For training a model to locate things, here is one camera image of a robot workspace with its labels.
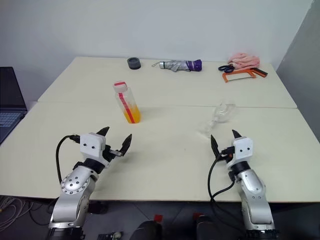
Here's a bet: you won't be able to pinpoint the small black floor device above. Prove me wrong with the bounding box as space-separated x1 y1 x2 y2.
97 230 125 240

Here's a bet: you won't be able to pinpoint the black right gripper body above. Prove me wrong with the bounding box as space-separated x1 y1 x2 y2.
220 145 235 161

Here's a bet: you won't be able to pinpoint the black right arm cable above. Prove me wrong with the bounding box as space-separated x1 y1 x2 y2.
208 149 237 226

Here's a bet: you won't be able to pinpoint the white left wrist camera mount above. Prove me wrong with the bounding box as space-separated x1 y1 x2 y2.
79 132 107 161

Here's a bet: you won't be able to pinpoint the folded silver purple umbrella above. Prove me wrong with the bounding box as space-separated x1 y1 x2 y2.
151 58 204 74

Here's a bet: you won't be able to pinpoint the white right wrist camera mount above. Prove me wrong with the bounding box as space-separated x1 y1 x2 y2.
226 136 254 171

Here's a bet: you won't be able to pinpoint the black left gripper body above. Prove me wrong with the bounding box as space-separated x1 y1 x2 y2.
100 144 124 162

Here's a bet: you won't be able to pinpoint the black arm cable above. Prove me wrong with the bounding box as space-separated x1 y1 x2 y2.
55 134 81 185
208 149 237 226

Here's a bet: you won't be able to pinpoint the clear wine glass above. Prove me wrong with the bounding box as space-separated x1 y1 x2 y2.
197 100 237 140

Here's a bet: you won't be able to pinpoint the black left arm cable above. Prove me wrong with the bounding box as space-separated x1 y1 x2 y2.
55 134 81 185

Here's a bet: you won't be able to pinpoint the orange hacksaw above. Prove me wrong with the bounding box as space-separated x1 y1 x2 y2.
222 67 269 84

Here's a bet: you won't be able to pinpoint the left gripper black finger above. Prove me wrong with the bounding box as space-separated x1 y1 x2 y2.
119 133 133 154
97 126 111 138

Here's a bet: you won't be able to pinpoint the pink towel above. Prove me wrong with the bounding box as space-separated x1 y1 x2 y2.
227 52 262 71

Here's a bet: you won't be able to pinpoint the dark laptop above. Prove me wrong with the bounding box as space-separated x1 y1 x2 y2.
0 66 28 145

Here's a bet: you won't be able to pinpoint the white floor cables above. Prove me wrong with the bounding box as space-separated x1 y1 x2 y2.
0 195 34 226

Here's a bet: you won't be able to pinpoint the dark rounded shape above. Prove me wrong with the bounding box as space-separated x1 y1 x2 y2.
193 212 226 240
134 213 164 240

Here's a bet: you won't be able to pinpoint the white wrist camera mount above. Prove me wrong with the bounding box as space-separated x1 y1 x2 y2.
79 132 107 161
226 136 254 171

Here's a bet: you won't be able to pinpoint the bottle of orange juice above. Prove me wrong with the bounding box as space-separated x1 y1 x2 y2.
112 81 142 125

